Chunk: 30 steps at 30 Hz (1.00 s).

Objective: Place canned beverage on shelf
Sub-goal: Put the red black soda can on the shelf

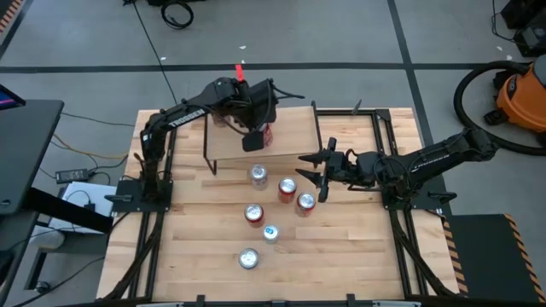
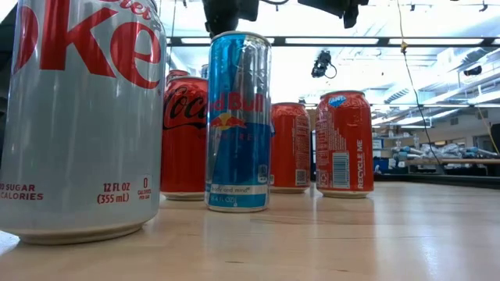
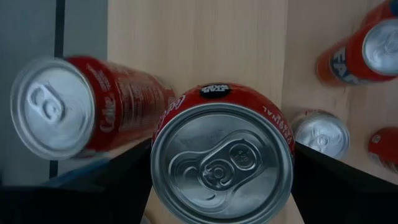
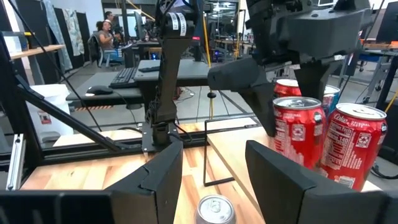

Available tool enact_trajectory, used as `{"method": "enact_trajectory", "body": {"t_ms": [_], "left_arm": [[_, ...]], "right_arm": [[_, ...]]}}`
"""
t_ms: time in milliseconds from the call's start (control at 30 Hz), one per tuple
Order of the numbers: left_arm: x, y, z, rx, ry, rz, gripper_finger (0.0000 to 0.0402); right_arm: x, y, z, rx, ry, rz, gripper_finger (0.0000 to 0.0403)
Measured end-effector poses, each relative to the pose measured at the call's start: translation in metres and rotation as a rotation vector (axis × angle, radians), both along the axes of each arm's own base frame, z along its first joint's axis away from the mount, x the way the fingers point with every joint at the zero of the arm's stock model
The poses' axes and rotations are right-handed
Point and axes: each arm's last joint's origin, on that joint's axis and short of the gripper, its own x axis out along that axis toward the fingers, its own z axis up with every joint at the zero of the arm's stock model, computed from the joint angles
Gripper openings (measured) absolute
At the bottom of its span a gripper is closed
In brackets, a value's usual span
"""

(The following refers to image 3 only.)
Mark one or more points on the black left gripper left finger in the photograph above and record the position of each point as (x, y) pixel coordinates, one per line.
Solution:
(77, 205)

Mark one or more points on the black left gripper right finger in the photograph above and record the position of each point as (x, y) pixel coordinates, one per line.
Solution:
(348, 199)

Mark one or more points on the red Coca-Cola can black script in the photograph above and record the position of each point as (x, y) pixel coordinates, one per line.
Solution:
(385, 149)

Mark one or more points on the silver Diet Coke can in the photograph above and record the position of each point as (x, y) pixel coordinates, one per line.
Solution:
(321, 137)

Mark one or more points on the red Coca-Cola Star Wars can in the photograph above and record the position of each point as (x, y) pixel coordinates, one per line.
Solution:
(222, 168)

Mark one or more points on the orange Fanta can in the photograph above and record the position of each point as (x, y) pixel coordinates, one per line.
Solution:
(351, 62)

